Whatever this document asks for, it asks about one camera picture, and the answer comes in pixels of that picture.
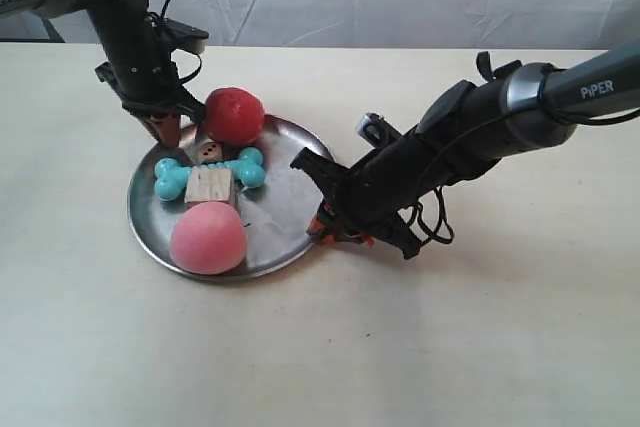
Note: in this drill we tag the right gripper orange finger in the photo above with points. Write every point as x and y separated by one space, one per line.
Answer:
326 237
323 223

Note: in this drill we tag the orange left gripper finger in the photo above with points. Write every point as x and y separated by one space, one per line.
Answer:
169 130

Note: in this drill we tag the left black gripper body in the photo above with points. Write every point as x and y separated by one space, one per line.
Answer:
146 80

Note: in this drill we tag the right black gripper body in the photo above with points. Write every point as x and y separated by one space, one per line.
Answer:
367 196

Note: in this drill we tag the round metal plate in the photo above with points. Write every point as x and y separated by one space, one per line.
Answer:
276 215

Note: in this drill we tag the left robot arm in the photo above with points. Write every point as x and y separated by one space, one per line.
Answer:
113 20

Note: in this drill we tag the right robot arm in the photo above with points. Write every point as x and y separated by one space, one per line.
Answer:
518 108

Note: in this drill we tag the small brown die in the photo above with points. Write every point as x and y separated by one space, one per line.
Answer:
209 152

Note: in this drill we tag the teal toy bone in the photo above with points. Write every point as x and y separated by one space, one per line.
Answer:
172 177

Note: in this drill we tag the red apple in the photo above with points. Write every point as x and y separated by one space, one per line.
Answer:
233 116

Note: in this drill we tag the wooden block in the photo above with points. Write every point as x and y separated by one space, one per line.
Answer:
210 185

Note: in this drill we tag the pink foam ball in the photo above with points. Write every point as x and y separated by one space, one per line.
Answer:
208 239

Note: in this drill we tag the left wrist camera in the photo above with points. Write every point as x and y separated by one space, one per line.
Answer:
179 36

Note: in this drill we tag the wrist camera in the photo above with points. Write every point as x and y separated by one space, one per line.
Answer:
375 130
179 36

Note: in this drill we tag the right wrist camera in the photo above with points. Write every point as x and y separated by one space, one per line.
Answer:
375 130

